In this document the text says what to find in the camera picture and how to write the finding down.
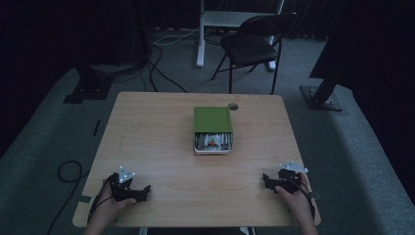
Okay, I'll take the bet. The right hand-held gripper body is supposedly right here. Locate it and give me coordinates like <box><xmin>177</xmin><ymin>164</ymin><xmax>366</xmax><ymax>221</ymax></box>
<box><xmin>274</xmin><ymin>160</ymin><xmax>309</xmax><ymax>195</ymax></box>

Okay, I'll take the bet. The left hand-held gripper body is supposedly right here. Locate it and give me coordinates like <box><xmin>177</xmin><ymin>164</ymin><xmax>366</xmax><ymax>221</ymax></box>
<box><xmin>108</xmin><ymin>165</ymin><xmax>142</xmax><ymax>203</ymax></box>

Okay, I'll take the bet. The pile of white sachets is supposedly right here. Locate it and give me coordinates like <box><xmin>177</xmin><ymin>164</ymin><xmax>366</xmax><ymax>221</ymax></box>
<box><xmin>195</xmin><ymin>132</ymin><xmax>233</xmax><ymax>152</ymax></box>

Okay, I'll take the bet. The green box sleeve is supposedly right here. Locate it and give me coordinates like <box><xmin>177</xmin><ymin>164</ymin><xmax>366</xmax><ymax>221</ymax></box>
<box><xmin>193</xmin><ymin>106</ymin><xmax>234</xmax><ymax>135</ymax></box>

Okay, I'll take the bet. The person's left hand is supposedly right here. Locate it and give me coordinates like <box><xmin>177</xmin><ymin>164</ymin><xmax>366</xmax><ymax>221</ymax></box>
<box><xmin>92</xmin><ymin>184</ymin><xmax>138</xmax><ymax>227</ymax></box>

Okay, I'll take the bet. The person's right hand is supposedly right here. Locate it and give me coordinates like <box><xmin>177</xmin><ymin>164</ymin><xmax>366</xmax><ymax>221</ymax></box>
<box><xmin>274</xmin><ymin>173</ymin><xmax>315</xmax><ymax>223</ymax></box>

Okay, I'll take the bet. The black stand with metal base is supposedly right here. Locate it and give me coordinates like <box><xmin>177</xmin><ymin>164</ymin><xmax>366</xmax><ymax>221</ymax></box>
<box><xmin>300</xmin><ymin>72</ymin><xmax>344</xmax><ymax>113</ymax></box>

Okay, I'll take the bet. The black stand base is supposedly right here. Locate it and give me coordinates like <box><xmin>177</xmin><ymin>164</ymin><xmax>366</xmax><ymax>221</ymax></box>
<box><xmin>63</xmin><ymin>63</ymin><xmax>115</xmax><ymax>105</ymax></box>

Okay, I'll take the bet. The black folding chair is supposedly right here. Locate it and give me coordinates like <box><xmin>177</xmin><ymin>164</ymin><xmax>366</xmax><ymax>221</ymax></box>
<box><xmin>209</xmin><ymin>12</ymin><xmax>299</xmax><ymax>96</ymax></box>

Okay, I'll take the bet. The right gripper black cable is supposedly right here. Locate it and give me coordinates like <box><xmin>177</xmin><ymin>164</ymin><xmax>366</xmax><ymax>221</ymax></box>
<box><xmin>287</xmin><ymin>177</ymin><xmax>317</xmax><ymax>220</ymax></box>

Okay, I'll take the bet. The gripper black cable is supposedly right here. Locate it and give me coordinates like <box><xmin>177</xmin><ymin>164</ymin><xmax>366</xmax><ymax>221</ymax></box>
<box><xmin>86</xmin><ymin>177</ymin><xmax>114</xmax><ymax>223</ymax></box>
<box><xmin>287</xmin><ymin>177</ymin><xmax>317</xmax><ymax>220</ymax></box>

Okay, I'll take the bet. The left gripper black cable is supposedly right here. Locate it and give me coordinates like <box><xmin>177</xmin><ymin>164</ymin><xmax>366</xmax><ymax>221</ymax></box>
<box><xmin>86</xmin><ymin>177</ymin><xmax>114</xmax><ymax>223</ymax></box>

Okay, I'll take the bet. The black looped floor cable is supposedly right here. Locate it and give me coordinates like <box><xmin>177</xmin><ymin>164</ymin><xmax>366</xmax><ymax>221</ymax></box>
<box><xmin>46</xmin><ymin>160</ymin><xmax>91</xmax><ymax>235</ymax></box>

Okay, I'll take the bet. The white floor cable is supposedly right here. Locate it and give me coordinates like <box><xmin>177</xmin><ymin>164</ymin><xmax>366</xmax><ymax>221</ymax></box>
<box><xmin>152</xmin><ymin>27</ymin><xmax>201</xmax><ymax>47</ymax></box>

